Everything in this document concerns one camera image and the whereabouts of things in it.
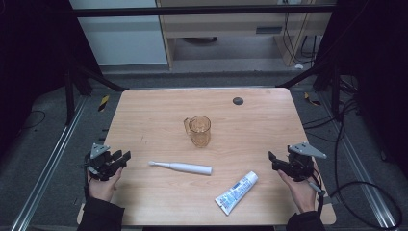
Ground white toothpaste tube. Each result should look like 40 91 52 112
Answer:
214 170 260 217

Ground yellow black tape strip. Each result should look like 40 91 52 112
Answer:
303 91 322 107
97 93 111 113

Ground white electric toothbrush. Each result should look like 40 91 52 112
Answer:
147 160 214 176

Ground thin black floor cable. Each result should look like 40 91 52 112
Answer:
18 109 47 132

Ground hanging black cables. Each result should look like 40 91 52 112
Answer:
281 12 322 65

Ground black metal stand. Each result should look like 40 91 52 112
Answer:
274 61 343 120
63 62 130 127

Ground clear amber cup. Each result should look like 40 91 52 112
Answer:
183 115 213 148

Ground person's left hand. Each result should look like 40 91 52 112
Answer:
87 167 124 203

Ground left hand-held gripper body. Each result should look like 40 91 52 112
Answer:
84 142 122 182

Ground white cabinet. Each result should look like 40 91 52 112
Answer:
68 0 169 67

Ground aluminium floor rail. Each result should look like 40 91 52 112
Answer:
9 95 89 231
316 91 399 231

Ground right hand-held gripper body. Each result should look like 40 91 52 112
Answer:
287 141 328 183

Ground right gripper cable with plug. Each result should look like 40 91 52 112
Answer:
307 167 327 220

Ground black curtain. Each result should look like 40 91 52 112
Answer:
0 0 102 158
314 0 408 179

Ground light wooden desk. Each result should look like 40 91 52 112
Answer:
155 0 338 70

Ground black horizontal frame bar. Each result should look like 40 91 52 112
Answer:
71 5 338 18

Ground thick black floor cable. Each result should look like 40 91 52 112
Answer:
301 95 404 231

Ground person's right hand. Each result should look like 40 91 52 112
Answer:
277 166 320 215

